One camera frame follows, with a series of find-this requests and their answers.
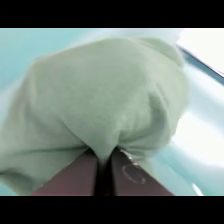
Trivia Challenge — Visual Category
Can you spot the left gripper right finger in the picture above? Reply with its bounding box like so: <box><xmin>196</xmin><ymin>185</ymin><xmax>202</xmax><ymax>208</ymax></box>
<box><xmin>111</xmin><ymin>147</ymin><xmax>175</xmax><ymax>197</ymax></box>

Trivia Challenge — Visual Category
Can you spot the pale green garment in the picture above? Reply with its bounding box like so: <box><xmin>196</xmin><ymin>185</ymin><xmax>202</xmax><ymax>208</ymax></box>
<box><xmin>0</xmin><ymin>36</ymin><xmax>189</xmax><ymax>196</ymax></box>

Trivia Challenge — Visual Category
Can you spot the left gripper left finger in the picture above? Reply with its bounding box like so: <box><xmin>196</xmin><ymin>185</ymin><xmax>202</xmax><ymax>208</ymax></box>
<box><xmin>32</xmin><ymin>148</ymin><xmax>99</xmax><ymax>197</ymax></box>

